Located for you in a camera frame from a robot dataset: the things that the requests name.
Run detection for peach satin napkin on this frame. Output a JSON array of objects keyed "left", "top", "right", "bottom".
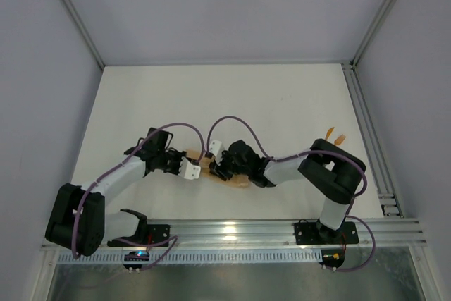
[{"left": 185, "top": 145, "right": 251, "bottom": 188}]

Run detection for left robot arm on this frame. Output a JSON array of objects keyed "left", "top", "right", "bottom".
[{"left": 44, "top": 128, "right": 191, "bottom": 257}]

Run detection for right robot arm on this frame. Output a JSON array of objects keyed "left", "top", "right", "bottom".
[{"left": 207, "top": 139, "right": 367, "bottom": 244}]

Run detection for orange plastic knife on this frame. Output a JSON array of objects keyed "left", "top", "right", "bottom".
[{"left": 325, "top": 127, "right": 335, "bottom": 140}]

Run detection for orange plastic fork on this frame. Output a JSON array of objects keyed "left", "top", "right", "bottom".
[{"left": 334, "top": 134, "right": 346, "bottom": 146}]

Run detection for left controller board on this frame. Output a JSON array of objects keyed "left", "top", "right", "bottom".
[{"left": 123, "top": 250, "right": 149, "bottom": 272}]

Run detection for controller board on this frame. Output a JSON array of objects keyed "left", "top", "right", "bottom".
[
  {"left": 319, "top": 250, "right": 345, "bottom": 272},
  {"left": 123, "top": 250, "right": 149, "bottom": 272}
]

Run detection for right controller board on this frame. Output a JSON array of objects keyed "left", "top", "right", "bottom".
[{"left": 319, "top": 250, "right": 345, "bottom": 272}]

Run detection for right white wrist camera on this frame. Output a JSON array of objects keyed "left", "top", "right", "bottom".
[{"left": 208, "top": 140, "right": 225, "bottom": 165}]

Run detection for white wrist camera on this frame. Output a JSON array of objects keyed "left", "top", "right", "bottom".
[
  {"left": 208, "top": 140, "right": 225, "bottom": 165},
  {"left": 178, "top": 157, "right": 202, "bottom": 180}
]

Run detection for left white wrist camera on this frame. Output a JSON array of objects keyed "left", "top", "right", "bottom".
[{"left": 178, "top": 157, "right": 202, "bottom": 180}]

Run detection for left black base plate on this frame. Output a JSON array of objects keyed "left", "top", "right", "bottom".
[{"left": 106, "top": 223, "right": 171, "bottom": 247}]

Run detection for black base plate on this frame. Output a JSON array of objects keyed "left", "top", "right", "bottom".
[
  {"left": 106, "top": 223, "right": 171, "bottom": 247},
  {"left": 293, "top": 219, "right": 359, "bottom": 245}
]

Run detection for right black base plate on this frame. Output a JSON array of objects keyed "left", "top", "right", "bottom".
[{"left": 293, "top": 219, "right": 359, "bottom": 245}]

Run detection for slotted grey cable duct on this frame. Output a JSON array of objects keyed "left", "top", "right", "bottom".
[{"left": 57, "top": 248, "right": 321, "bottom": 264}]

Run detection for right aluminium side rail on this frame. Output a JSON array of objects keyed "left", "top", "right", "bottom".
[{"left": 342, "top": 61, "right": 404, "bottom": 218}]

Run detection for aluminium front rail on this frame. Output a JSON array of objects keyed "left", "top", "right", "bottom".
[{"left": 40, "top": 219, "right": 429, "bottom": 252}]

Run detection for left aluminium corner post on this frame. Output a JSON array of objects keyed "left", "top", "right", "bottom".
[{"left": 60, "top": 0, "right": 106, "bottom": 70}]

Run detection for aluminium corner post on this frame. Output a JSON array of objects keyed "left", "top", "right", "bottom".
[
  {"left": 60, "top": 0, "right": 106, "bottom": 70},
  {"left": 351, "top": 0, "right": 397, "bottom": 68}
]

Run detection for right aluminium corner post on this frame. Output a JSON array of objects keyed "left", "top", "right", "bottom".
[{"left": 351, "top": 0, "right": 397, "bottom": 68}]

